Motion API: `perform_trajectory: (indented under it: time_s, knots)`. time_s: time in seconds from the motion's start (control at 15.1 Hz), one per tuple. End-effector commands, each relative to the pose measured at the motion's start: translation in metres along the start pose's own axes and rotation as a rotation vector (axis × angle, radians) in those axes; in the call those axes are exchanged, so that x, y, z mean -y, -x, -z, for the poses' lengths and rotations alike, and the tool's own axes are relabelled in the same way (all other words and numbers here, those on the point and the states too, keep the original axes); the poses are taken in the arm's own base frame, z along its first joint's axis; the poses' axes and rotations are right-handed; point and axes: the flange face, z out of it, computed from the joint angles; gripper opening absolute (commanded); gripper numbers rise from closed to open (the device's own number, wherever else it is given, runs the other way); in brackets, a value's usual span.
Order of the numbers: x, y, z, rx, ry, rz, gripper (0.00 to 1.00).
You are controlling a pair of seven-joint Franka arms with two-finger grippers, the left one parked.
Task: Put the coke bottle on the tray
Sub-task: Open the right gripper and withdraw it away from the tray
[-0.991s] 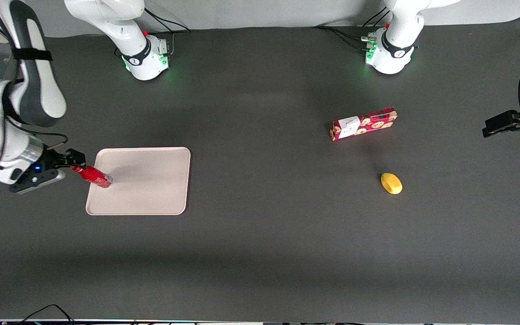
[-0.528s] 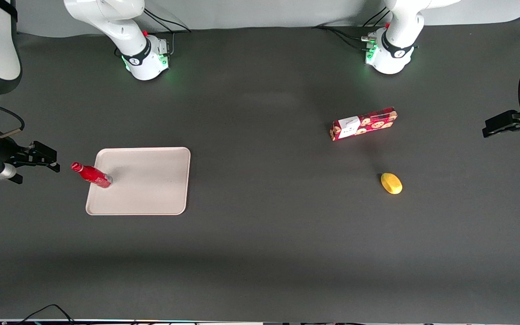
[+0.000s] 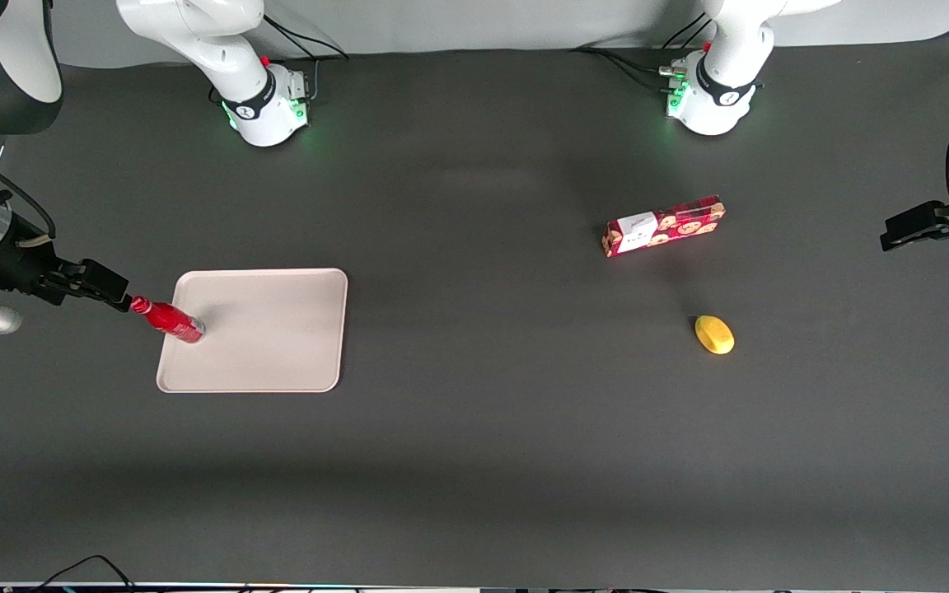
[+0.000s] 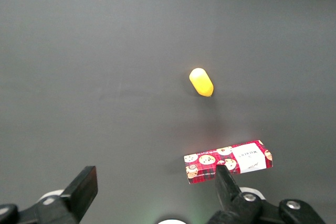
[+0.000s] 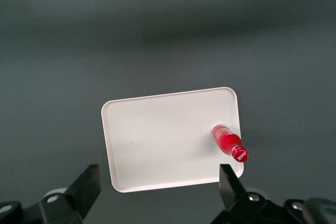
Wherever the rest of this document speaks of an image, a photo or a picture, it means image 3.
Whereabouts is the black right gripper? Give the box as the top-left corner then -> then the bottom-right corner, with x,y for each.
0,216 -> 135,332

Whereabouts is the red coke bottle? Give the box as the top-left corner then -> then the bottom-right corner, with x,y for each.
129,295 -> 207,344

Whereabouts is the beige plastic tray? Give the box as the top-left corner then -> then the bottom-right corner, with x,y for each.
156,268 -> 349,394

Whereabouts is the yellow lemon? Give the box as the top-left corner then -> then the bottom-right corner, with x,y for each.
694,315 -> 736,356

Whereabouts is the red plaid cookie box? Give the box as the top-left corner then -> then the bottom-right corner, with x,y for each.
602,195 -> 727,259

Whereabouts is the black cable at table edge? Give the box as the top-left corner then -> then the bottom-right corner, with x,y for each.
33,554 -> 139,593

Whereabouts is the black right arm base cable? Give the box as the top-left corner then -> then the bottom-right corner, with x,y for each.
263,14 -> 350,61

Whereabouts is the black arm base cable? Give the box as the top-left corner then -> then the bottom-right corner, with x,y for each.
263,14 -> 350,61
572,12 -> 708,93

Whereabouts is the black left arm base cable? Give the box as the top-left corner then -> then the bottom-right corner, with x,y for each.
572,12 -> 708,93

